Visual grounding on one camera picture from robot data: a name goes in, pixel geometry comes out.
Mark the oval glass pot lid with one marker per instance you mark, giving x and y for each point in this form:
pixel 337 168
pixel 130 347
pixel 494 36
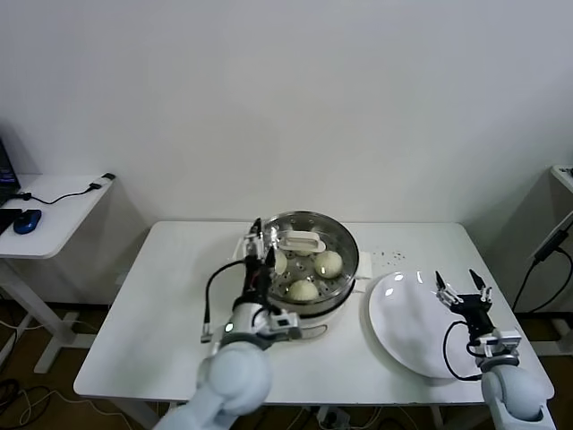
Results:
pixel 301 242

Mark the white power strip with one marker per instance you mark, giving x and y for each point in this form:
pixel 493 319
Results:
pixel 333 415

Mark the stainless steel steamer basket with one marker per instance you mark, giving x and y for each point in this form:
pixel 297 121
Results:
pixel 336 300

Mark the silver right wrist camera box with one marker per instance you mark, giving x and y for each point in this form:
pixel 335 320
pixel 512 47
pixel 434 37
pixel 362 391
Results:
pixel 503 342

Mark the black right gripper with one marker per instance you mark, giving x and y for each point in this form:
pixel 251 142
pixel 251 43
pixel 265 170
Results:
pixel 474 311

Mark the white table leg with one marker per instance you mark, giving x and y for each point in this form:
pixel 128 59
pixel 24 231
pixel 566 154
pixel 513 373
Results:
pixel 438 417

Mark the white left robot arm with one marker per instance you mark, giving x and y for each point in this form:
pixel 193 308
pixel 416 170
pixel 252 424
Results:
pixel 235 380

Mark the white side table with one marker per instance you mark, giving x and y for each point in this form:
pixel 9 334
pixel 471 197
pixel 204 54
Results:
pixel 67 210

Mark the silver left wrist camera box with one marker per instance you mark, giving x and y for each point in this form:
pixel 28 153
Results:
pixel 284 323

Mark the white desk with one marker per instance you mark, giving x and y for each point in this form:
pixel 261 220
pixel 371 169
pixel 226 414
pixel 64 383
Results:
pixel 563 172

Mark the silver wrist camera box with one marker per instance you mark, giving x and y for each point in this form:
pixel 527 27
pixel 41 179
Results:
pixel 284 323
pixel 503 342

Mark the blue computer mouse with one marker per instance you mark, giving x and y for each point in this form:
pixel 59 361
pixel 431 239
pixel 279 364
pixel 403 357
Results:
pixel 28 221

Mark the cream electric cooker base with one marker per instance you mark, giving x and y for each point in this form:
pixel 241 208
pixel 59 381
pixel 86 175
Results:
pixel 333 317

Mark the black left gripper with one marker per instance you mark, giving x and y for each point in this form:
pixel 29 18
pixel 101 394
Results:
pixel 257 282

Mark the large white plate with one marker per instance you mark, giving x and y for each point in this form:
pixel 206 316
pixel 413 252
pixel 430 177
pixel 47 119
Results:
pixel 403 327

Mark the black laptop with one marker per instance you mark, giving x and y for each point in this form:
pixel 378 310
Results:
pixel 9 179

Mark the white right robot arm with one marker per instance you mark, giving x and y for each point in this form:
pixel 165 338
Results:
pixel 515 389

